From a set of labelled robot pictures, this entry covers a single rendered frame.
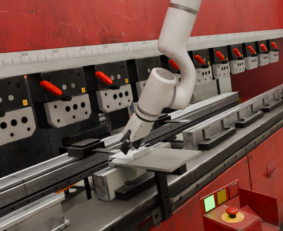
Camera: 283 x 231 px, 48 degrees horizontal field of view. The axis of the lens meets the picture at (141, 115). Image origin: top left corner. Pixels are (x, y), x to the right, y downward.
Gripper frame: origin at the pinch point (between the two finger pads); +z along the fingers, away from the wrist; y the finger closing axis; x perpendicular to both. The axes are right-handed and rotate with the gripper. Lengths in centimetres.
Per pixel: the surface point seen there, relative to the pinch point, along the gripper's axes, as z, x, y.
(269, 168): 27, 36, -98
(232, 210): -3.8, 39.5, -8.5
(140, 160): -2.3, 8.0, 4.2
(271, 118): 6, 19, -111
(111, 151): 9.5, -6.8, -0.6
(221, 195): 0.6, 33.4, -15.7
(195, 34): -29, -25, -56
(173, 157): -8.6, 15.5, -1.4
